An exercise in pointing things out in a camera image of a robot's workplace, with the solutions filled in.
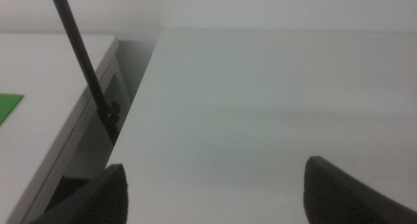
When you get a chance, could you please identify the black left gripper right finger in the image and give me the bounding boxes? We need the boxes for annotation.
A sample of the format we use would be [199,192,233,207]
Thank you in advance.
[303,156,417,224]

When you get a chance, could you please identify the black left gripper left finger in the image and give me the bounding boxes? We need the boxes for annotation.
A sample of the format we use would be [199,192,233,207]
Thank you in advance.
[29,163,128,224]

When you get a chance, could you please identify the flat green sheet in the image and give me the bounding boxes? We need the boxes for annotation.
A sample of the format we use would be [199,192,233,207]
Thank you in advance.
[0,93,25,126]

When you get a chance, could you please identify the white side cabinet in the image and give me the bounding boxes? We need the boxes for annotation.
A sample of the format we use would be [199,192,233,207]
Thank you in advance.
[0,33,133,224]

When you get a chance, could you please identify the black pole with clamp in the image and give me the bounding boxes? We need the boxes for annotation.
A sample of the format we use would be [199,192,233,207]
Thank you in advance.
[48,0,121,145]

